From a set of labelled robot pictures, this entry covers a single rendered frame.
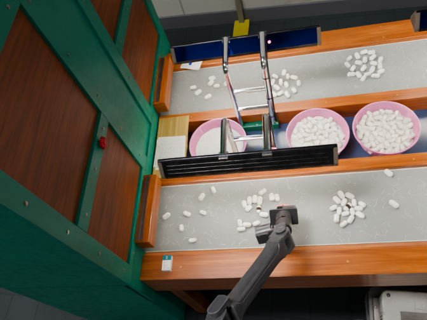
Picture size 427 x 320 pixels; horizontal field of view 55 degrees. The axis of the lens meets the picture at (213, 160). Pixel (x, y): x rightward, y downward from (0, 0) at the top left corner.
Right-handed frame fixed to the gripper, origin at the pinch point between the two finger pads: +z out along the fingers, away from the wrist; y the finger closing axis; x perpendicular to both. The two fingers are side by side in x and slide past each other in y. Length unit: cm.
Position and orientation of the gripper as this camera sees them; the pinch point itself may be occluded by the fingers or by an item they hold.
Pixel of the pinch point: (283, 206)
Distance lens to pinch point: 163.5
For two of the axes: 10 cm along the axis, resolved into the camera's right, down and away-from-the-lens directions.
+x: 1.4, 9.4, 3.0
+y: -9.8, 0.8, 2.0
